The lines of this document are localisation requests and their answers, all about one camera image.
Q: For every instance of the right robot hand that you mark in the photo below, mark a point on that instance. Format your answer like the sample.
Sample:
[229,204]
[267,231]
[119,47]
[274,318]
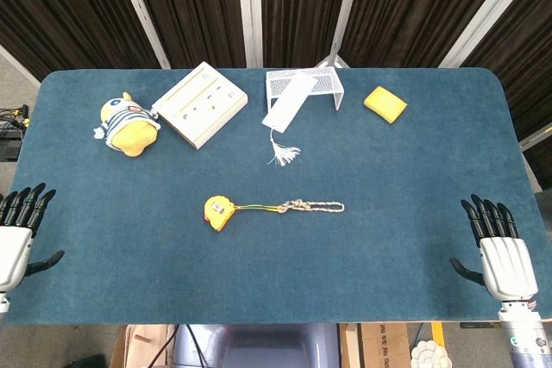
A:
[504,256]

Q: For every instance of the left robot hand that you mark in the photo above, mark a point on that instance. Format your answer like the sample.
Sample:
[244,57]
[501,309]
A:
[15,247]

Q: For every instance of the yellow tape measure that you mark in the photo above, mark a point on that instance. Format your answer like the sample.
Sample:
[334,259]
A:
[218,211]

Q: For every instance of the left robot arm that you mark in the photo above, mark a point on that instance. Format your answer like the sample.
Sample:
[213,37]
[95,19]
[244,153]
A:
[3,301]

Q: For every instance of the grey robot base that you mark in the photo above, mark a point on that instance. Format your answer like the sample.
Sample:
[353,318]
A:
[259,346]

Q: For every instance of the white flower-shaped palette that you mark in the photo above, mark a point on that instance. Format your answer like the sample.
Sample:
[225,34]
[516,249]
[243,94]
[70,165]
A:
[430,356]

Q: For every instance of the cardboard box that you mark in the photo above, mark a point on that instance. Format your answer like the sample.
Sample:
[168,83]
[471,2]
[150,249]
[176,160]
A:
[381,344]

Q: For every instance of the wooden board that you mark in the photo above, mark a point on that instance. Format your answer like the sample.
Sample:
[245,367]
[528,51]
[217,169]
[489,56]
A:
[142,344]

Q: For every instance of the yellow striped plush toy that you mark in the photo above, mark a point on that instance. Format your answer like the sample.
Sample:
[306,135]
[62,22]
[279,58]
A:
[126,129]

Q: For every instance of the yellow sponge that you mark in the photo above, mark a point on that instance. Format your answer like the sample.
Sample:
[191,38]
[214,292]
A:
[385,104]

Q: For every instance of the blue table mat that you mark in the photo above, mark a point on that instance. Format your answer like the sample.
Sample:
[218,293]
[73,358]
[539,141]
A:
[276,256]

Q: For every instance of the white wooden display tray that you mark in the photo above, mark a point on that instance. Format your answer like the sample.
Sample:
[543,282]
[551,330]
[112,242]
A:
[199,105]

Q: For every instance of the white bookmark with tassel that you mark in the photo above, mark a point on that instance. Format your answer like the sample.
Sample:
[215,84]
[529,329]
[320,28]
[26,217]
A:
[285,109]

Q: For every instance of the white tripod stand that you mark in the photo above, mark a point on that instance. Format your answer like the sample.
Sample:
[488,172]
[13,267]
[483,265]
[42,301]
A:
[334,47]

